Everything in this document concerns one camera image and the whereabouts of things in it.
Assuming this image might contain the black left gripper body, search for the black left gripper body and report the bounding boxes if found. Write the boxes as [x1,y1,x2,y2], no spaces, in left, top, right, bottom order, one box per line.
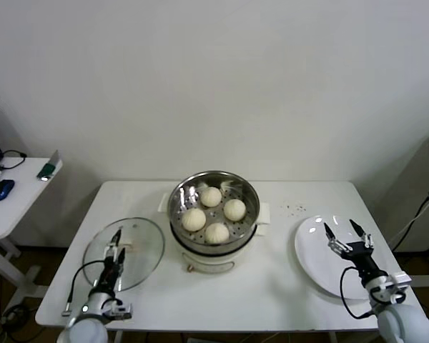
[98,255,124,296]

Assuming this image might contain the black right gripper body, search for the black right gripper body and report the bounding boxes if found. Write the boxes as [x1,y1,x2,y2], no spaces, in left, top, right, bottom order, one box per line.
[345,241,387,285]

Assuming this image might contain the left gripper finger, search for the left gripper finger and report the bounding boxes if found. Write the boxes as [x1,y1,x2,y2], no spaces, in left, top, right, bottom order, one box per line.
[106,228,124,257]
[115,248,127,273]

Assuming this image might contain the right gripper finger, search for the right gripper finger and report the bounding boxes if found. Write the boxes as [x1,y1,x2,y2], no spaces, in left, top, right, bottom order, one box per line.
[349,218,375,249]
[323,223,350,257]

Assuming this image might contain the round glass pot lid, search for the round glass pot lid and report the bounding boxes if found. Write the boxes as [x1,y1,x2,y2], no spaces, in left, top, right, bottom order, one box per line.
[82,217,165,292]

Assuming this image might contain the white steamed baozi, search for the white steamed baozi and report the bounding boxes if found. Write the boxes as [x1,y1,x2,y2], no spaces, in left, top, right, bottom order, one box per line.
[182,207,207,232]
[223,199,247,222]
[200,186,222,208]
[204,222,230,245]

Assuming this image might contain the blue computer mouse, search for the blue computer mouse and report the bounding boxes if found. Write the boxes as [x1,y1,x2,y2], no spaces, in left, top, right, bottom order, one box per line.
[0,178,15,202]

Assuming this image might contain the stainless steel steamer basket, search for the stainless steel steamer basket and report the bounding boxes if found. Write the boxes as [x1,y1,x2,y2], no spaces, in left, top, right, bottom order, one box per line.
[158,170,272,248]

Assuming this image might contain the white round plate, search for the white round plate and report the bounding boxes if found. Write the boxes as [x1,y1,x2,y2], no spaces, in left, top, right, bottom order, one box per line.
[293,214,389,300]

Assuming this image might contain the scattered dark crumbs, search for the scattered dark crumbs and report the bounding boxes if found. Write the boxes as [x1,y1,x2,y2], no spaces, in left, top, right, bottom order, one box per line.
[278,202,307,217]

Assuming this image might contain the green and white box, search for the green and white box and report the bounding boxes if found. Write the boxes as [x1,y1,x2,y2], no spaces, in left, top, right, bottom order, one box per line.
[36,149,63,182]

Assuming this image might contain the white side table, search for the white side table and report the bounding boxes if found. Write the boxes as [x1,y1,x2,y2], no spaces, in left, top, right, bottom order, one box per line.
[0,156,64,297]

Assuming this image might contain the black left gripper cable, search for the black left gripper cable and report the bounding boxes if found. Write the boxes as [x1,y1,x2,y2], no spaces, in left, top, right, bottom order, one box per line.
[61,260,107,318]

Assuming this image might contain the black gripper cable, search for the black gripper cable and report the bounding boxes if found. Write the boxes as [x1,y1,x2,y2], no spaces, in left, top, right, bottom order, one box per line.
[61,260,107,318]
[339,266,377,319]

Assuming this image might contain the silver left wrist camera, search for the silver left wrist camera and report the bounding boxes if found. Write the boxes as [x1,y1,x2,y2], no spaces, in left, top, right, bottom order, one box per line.
[103,302,134,321]

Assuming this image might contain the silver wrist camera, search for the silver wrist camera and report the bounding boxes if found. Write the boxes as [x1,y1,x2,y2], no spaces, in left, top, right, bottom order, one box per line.
[103,302,134,321]
[370,271,412,304]

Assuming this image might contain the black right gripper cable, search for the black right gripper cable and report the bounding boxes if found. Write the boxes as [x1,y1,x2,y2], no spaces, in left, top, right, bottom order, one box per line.
[339,266,377,319]

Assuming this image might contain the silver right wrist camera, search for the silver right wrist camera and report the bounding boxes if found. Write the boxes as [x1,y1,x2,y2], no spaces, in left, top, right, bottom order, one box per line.
[370,271,412,304]

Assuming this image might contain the white wall cable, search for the white wall cable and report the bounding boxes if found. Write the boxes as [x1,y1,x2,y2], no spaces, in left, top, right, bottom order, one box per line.
[388,210,422,247]

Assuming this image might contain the white table base frame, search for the white table base frame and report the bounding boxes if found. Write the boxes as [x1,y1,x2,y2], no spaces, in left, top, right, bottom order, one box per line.
[403,255,429,289]

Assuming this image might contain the black floor cables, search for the black floor cables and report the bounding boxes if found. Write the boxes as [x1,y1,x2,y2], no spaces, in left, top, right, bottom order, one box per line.
[0,302,44,343]

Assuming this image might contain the black laptop cable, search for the black laptop cable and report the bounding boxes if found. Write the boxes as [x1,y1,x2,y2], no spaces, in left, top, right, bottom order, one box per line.
[0,149,27,171]

